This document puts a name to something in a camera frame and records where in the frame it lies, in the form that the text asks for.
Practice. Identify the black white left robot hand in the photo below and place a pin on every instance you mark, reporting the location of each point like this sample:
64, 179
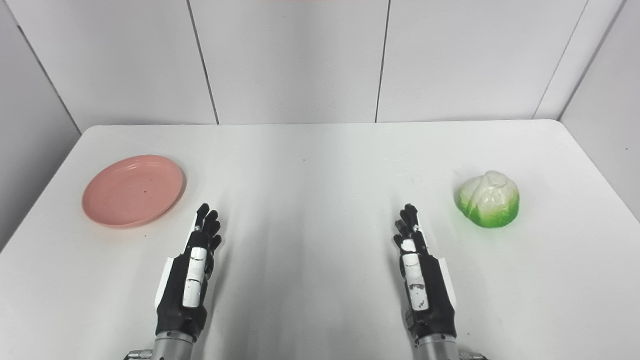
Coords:
175, 300

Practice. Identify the green white toy cabbage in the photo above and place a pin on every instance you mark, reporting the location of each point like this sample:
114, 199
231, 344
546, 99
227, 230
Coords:
490, 202

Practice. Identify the pink round plate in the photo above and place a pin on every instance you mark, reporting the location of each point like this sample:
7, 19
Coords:
132, 192

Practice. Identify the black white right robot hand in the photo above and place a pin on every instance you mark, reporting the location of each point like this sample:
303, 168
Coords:
435, 300

